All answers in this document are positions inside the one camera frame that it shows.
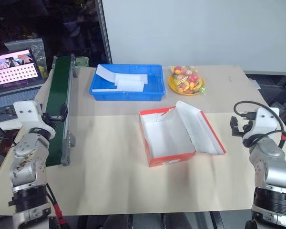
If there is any clear plastic bag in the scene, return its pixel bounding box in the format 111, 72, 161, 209
4, 38, 49, 80

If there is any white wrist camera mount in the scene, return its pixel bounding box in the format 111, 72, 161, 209
13, 100, 57, 140
242, 107, 281, 140

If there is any green waste bin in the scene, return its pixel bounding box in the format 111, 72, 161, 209
74, 57, 90, 68

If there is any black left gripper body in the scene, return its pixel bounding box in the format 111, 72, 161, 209
40, 111, 61, 131

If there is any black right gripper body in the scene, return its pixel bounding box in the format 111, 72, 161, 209
235, 120, 253, 139

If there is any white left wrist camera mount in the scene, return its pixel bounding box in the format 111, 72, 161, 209
13, 100, 57, 140

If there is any yellow plate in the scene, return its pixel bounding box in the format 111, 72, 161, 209
168, 73, 206, 95

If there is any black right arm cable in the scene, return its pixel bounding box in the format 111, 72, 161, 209
233, 101, 286, 150

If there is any flat white paper sheet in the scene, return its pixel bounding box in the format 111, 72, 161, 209
92, 87, 120, 94

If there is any short white foam block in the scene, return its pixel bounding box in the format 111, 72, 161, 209
116, 79, 145, 93

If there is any curled white paper strip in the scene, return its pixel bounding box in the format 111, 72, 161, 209
96, 64, 118, 83

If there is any long white foam block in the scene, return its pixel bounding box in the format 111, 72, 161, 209
113, 73, 149, 84

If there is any open laptop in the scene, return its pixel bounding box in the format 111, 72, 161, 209
0, 47, 47, 111

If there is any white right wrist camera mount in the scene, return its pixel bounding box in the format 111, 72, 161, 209
242, 107, 281, 140

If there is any black equipment with red parts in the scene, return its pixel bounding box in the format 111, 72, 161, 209
268, 71, 286, 126

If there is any blue plastic bin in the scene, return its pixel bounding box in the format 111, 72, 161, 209
89, 63, 166, 102

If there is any white partition board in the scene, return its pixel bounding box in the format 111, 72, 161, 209
102, 0, 286, 73

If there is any green conveyor belt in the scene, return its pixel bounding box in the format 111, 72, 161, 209
44, 54, 78, 167

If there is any silver metal pole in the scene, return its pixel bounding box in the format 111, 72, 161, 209
97, 0, 113, 65

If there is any bag of toy fruit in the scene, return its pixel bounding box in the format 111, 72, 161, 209
169, 64, 207, 96

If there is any orange shoe box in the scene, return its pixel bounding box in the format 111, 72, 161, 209
138, 100, 227, 168

